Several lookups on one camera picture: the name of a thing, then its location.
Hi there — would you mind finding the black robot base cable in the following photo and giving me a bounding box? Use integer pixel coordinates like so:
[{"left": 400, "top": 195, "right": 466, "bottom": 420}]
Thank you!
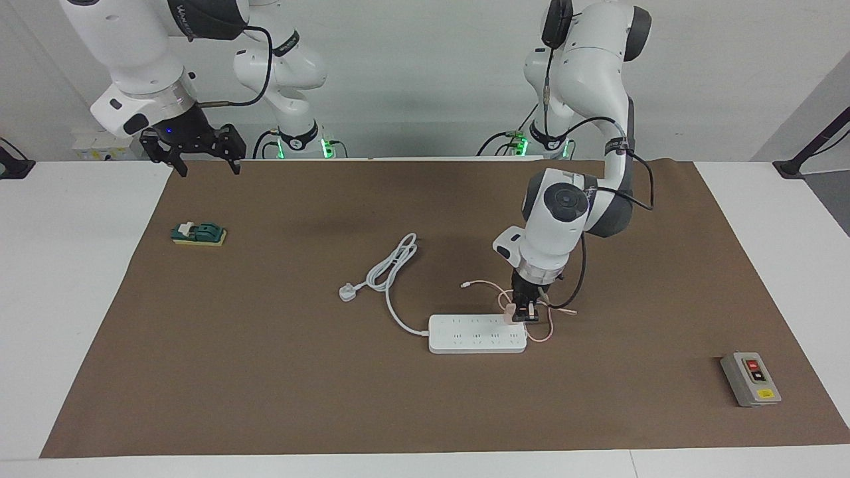
[
  {"left": 477, "top": 103, "right": 533, "bottom": 158},
  {"left": 254, "top": 129, "right": 347, "bottom": 160}
]

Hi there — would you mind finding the black clamp stand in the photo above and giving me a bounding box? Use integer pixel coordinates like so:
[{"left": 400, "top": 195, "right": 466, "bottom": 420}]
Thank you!
[
  {"left": 0, "top": 137, "right": 36, "bottom": 180},
  {"left": 774, "top": 106, "right": 850, "bottom": 179}
]

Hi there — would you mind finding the white power cord with plug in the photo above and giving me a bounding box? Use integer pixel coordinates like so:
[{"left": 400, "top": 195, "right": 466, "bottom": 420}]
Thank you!
[{"left": 339, "top": 232, "right": 432, "bottom": 337}]

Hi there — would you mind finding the brown table mat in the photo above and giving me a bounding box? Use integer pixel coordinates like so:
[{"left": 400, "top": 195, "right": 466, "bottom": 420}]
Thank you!
[{"left": 40, "top": 159, "right": 850, "bottom": 459}]

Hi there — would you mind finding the pink charging cable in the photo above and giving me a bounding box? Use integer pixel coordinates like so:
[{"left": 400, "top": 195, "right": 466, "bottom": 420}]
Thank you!
[{"left": 461, "top": 279, "right": 577, "bottom": 344}]

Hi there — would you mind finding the grey on-off switch box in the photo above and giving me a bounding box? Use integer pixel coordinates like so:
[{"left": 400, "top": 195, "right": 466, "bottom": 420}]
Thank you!
[{"left": 721, "top": 352, "right": 782, "bottom": 408}]

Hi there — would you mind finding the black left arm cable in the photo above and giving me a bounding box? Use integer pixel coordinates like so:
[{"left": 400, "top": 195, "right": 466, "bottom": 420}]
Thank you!
[{"left": 541, "top": 40, "right": 655, "bottom": 311}]

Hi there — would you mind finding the white power strip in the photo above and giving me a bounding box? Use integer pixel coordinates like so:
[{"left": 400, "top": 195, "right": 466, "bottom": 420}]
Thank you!
[{"left": 428, "top": 314, "right": 528, "bottom": 355}]

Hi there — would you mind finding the white wall socket box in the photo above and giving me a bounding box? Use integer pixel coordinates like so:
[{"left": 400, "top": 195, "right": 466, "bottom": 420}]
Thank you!
[{"left": 72, "top": 129, "right": 133, "bottom": 161}]

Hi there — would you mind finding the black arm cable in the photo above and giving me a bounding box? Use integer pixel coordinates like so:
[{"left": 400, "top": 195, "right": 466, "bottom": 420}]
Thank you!
[
  {"left": 196, "top": 25, "right": 275, "bottom": 109},
  {"left": 541, "top": 40, "right": 655, "bottom": 311}
]

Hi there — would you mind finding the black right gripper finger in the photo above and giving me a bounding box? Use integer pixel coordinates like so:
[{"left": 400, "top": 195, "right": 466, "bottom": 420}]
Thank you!
[
  {"left": 216, "top": 124, "right": 246, "bottom": 175},
  {"left": 139, "top": 129, "right": 189, "bottom": 177}
]

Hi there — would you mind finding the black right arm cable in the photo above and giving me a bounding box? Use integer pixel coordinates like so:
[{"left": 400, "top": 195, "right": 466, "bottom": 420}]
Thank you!
[{"left": 196, "top": 25, "right": 275, "bottom": 109}]

